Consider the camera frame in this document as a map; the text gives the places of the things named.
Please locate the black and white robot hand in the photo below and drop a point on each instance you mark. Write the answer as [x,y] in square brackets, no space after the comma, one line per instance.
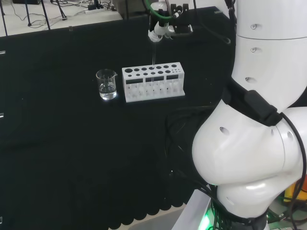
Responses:
[182,27]

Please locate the clear glass rod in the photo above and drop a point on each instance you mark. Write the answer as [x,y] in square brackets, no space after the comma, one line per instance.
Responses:
[153,55]

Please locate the white test tube rack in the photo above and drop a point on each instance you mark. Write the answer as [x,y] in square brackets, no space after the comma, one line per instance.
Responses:
[163,74]

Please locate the white power strip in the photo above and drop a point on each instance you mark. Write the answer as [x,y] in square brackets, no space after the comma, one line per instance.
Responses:
[92,10]

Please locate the clear glass beaker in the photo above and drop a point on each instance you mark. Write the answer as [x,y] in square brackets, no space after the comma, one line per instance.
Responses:
[108,92]

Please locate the black tripod leg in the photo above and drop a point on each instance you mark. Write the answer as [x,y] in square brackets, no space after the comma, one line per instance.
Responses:
[4,21]
[46,16]
[62,10]
[28,14]

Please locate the black bench cloth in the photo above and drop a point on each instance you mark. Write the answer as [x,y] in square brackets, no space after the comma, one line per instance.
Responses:
[60,143]

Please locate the yellow stop button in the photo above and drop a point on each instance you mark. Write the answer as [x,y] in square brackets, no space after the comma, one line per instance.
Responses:
[291,191]

